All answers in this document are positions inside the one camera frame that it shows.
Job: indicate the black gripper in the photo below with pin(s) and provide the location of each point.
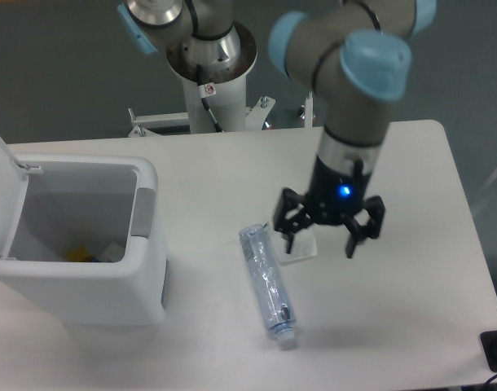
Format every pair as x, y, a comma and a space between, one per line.
330, 195

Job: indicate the white push-top trash can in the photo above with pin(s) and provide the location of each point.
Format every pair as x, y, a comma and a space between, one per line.
54, 203

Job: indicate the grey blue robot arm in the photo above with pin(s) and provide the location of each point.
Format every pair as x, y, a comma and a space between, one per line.
355, 58

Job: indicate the white paper inside can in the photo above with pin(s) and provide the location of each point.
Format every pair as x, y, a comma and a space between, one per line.
112, 253

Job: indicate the yellow trash inside can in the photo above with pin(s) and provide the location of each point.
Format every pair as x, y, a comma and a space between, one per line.
79, 254

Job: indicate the crumpled white plastic bag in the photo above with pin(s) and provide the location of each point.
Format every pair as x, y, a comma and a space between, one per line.
304, 246

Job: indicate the clear plastic water bottle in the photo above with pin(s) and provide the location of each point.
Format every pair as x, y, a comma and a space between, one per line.
268, 286

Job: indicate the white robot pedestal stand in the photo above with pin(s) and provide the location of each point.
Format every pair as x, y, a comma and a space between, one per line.
214, 80

